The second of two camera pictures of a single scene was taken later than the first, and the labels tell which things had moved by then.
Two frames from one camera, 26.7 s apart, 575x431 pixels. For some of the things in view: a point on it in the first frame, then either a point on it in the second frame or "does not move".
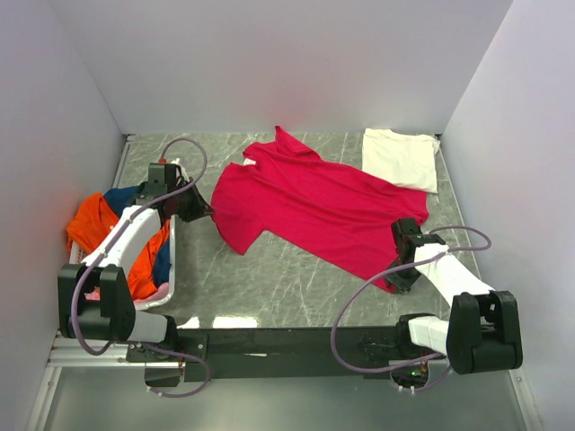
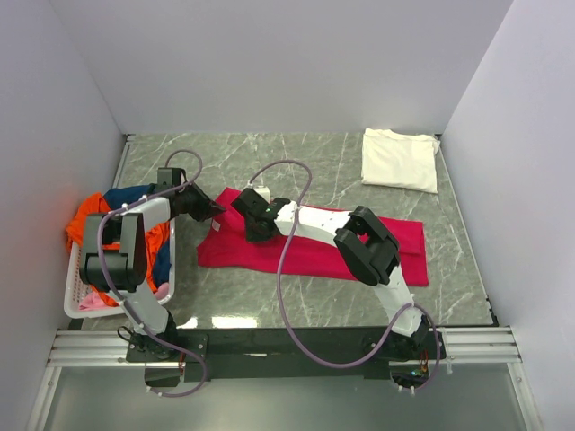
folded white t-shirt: x=404 y=158 does not move
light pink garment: x=163 y=291 does not move
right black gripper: x=402 y=285 -> x=251 y=237
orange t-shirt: x=92 y=224 does not move
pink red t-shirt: x=284 y=189 -> x=226 y=242
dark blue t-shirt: x=121 y=197 does not move
